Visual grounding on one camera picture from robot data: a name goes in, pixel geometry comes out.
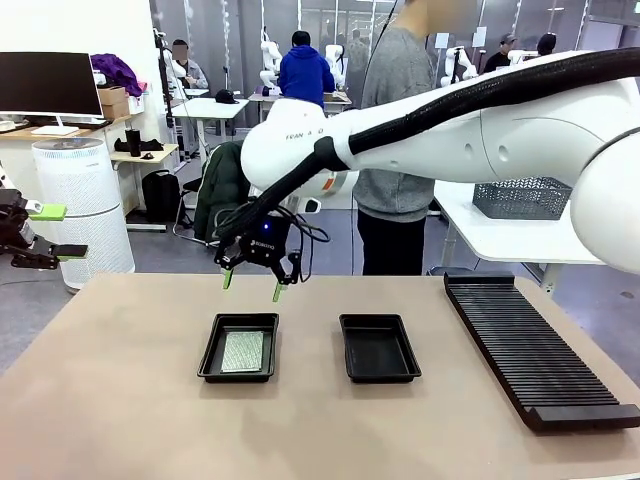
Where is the white office table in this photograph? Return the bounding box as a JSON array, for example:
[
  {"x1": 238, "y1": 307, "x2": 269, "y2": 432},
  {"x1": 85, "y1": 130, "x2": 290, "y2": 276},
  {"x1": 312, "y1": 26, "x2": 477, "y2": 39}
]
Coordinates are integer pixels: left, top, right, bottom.
[{"x1": 171, "y1": 97, "x2": 250, "y2": 161}]

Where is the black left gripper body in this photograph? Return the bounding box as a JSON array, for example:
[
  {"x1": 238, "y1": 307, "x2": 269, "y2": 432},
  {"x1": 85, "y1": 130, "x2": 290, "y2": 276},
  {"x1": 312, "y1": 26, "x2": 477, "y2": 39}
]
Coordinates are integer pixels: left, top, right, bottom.
[{"x1": 0, "y1": 188, "x2": 39, "y2": 251}]

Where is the black slotted board rack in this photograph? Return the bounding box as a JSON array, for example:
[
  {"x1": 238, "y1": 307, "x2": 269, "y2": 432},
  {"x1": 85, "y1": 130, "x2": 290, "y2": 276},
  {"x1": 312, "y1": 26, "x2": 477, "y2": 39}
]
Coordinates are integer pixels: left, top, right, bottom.
[{"x1": 443, "y1": 272, "x2": 640, "y2": 434}]

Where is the black computer monitor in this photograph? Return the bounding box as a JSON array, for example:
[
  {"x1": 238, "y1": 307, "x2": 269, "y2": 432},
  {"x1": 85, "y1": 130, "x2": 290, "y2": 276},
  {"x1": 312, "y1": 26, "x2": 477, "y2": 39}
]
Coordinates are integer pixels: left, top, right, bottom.
[{"x1": 0, "y1": 51, "x2": 105, "y2": 136}]

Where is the white work table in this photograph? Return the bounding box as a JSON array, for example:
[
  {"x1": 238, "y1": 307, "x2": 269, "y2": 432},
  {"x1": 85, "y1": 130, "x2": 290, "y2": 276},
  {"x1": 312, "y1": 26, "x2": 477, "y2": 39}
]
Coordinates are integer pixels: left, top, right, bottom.
[{"x1": 433, "y1": 179, "x2": 609, "y2": 296}]

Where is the dark green jacket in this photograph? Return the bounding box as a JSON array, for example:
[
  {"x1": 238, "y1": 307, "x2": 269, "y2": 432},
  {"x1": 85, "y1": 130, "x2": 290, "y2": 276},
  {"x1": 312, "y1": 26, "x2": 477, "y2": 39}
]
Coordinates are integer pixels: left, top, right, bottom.
[{"x1": 193, "y1": 141, "x2": 251, "y2": 246}]

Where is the person with black cap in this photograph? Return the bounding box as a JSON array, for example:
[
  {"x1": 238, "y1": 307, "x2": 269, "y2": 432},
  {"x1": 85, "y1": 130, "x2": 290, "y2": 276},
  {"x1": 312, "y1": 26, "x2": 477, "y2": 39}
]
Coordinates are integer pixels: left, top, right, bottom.
[{"x1": 534, "y1": 32, "x2": 559, "y2": 57}]

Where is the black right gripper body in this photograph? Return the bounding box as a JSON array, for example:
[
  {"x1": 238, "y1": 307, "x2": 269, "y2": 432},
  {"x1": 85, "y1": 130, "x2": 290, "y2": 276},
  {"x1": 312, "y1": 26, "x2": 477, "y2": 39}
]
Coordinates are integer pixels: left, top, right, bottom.
[{"x1": 233, "y1": 214, "x2": 295, "y2": 270}]

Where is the brown cardboard box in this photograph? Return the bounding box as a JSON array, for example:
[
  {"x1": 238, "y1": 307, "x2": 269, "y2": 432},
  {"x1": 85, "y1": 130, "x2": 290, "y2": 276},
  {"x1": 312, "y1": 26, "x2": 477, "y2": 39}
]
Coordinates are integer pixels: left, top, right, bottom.
[{"x1": 97, "y1": 85, "x2": 132, "y2": 121}]

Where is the purple cloth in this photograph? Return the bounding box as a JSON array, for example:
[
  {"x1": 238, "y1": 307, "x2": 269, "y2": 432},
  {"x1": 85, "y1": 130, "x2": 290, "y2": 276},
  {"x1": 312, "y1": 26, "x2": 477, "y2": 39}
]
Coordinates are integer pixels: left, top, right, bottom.
[{"x1": 89, "y1": 53, "x2": 145, "y2": 99}]

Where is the person in grey sweater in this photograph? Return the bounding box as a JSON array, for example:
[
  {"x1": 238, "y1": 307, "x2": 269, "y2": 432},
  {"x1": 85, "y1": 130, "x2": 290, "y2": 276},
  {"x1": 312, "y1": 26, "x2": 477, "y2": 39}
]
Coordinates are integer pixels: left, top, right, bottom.
[{"x1": 352, "y1": 0, "x2": 479, "y2": 277}]

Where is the black plastic ESD tray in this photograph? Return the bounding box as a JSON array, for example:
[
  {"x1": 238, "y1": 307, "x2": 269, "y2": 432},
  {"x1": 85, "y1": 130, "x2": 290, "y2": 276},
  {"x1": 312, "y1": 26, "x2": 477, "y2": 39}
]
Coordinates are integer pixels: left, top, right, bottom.
[
  {"x1": 196, "y1": 312, "x2": 280, "y2": 385},
  {"x1": 338, "y1": 313, "x2": 423, "y2": 385}
]

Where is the black backpack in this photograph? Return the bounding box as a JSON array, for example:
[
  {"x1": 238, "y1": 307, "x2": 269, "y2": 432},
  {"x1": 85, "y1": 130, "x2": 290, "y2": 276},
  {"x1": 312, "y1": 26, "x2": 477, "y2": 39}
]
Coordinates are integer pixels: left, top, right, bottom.
[{"x1": 141, "y1": 169, "x2": 182, "y2": 224}]

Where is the small wooden desk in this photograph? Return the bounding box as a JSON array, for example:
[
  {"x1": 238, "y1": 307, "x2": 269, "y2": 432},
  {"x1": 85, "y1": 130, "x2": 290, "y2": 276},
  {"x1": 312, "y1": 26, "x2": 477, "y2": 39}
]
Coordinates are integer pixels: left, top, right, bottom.
[{"x1": 109, "y1": 143, "x2": 181, "y2": 234}]

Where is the seated person in grey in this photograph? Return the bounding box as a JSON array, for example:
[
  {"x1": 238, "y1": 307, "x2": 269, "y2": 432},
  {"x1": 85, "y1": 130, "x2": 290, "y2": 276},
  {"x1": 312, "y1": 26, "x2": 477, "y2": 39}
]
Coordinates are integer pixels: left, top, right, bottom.
[{"x1": 167, "y1": 39, "x2": 210, "y2": 92}]

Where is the person with grey cap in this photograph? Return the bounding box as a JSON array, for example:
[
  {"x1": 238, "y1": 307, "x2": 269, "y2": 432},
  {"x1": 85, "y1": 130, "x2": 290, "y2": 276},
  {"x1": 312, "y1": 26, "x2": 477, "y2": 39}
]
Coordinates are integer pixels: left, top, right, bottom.
[{"x1": 482, "y1": 32, "x2": 521, "y2": 75}]

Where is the black tumbler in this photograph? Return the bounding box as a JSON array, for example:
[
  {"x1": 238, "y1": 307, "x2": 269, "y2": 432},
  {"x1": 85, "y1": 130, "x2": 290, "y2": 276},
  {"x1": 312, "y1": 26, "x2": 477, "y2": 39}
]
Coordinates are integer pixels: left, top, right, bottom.
[{"x1": 124, "y1": 128, "x2": 144, "y2": 159}]

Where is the grey mesh basket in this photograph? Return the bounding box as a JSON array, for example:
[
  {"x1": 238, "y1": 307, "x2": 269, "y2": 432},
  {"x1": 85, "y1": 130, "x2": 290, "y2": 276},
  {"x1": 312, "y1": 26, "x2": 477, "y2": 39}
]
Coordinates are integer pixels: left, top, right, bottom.
[{"x1": 472, "y1": 175, "x2": 574, "y2": 221}]

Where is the white cylindrical air purifier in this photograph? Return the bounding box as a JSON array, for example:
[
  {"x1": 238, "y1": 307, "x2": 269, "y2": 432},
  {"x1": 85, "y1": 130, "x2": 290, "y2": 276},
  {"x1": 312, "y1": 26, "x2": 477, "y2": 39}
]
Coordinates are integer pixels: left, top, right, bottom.
[{"x1": 31, "y1": 137, "x2": 136, "y2": 291}]

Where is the black braided cable conduit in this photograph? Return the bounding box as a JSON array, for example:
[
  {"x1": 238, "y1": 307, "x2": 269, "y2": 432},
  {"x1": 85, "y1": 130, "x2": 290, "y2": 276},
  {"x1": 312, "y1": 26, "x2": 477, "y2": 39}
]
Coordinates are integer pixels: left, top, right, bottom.
[{"x1": 214, "y1": 47, "x2": 640, "y2": 241}]

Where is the person in blue hoodie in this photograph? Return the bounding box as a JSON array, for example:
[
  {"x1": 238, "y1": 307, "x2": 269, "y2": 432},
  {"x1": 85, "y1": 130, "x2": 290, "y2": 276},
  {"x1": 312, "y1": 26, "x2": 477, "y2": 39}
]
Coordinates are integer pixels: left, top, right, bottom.
[{"x1": 277, "y1": 29, "x2": 337, "y2": 109}]

